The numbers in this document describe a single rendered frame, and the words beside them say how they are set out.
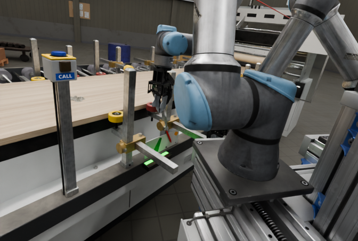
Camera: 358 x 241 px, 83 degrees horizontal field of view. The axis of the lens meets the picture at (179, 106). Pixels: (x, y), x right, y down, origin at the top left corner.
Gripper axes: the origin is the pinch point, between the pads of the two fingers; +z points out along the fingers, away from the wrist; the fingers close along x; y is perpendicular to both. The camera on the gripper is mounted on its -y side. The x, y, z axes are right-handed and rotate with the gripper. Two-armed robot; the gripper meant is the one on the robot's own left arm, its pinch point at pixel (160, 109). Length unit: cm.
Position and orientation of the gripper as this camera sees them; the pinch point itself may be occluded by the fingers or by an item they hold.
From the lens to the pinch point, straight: 91.2
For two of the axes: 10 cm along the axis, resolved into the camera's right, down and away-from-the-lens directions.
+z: -1.3, 9.3, 3.4
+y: -3.4, 2.8, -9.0
